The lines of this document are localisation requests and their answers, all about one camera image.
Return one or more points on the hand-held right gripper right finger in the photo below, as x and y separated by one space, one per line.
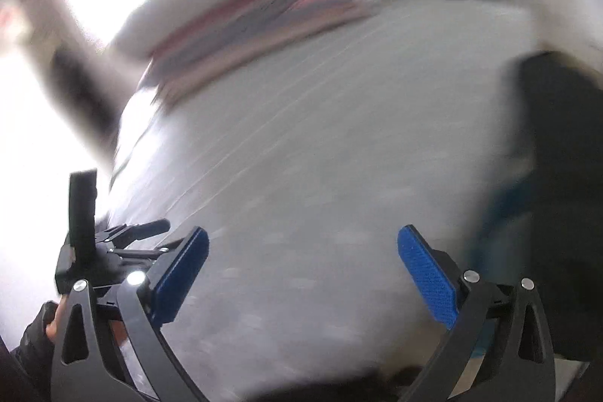
424 275

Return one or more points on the black puffer jacket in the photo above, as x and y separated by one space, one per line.
556 195

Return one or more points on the stack of folded blankets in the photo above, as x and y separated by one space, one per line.
245 25

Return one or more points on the person's left forearm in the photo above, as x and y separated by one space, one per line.
28 369

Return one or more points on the grey checked bedspread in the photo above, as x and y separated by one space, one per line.
306 171

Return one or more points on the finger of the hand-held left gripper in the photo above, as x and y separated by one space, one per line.
83 213
136 231

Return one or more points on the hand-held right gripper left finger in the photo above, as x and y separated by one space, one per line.
181 279

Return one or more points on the person's left hand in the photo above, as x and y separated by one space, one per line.
47 322

